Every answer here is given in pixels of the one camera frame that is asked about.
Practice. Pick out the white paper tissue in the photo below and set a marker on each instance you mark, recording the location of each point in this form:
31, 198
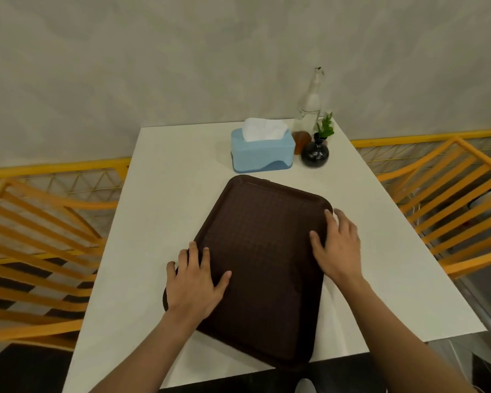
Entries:
265, 129

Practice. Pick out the person's right hand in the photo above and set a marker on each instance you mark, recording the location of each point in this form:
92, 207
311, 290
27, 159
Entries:
341, 253

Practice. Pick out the light blue tissue box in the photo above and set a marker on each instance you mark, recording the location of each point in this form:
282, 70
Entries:
262, 153

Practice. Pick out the dark brown plastic tray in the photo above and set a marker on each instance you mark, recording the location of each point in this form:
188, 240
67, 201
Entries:
262, 257

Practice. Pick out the person's left little finger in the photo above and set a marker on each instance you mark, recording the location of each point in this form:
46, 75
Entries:
171, 270

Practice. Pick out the white shoe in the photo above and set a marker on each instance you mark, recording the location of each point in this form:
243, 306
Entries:
306, 386

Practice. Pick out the green plant sprig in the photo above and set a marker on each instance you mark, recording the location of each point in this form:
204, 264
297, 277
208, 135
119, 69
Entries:
325, 126

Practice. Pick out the person's left middle finger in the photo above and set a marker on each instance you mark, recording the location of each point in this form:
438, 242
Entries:
194, 255

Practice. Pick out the person's right forearm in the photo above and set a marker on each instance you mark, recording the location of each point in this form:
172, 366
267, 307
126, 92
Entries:
397, 343

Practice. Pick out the person's right thumb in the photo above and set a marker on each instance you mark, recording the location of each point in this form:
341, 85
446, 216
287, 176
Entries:
316, 242

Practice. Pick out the yellow metal lattice railing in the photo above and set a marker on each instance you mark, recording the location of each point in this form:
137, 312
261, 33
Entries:
425, 139
57, 167

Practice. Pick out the person's left thumb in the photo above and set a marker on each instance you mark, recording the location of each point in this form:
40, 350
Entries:
223, 280

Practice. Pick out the round black vase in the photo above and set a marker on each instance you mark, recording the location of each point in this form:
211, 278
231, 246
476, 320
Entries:
315, 153

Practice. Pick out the clear glass bottle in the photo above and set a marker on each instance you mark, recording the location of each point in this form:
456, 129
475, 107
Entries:
309, 106

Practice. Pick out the yellow slatted chair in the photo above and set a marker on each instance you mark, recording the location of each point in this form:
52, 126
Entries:
454, 204
37, 278

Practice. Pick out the person's right middle finger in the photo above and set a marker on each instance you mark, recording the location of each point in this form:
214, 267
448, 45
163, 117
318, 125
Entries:
343, 220

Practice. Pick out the person's left forearm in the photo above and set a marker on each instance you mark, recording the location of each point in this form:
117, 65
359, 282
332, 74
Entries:
147, 356

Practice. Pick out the small amber glass holder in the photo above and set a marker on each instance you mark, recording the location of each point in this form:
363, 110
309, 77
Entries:
301, 141

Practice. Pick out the person's left hand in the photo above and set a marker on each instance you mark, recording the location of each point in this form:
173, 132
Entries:
190, 290

